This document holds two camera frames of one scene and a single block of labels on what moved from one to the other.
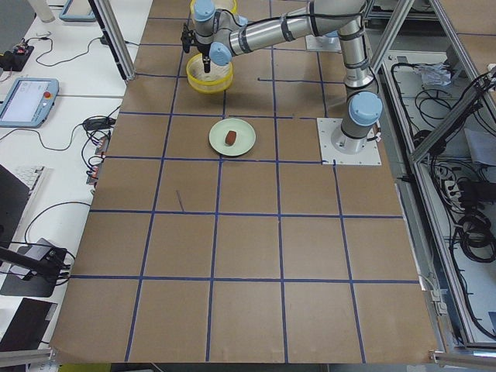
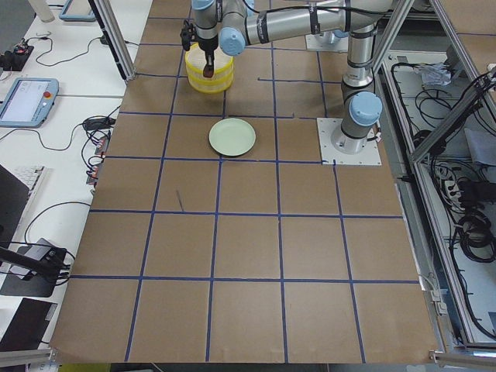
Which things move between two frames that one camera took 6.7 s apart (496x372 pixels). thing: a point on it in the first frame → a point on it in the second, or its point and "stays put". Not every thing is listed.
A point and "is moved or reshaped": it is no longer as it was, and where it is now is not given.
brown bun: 230,138 is moved or reshaped
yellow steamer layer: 217,80 stays put
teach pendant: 29,102 stays put
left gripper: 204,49 stays put
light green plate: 245,140 stays put
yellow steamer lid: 228,5 is moved or reshaped
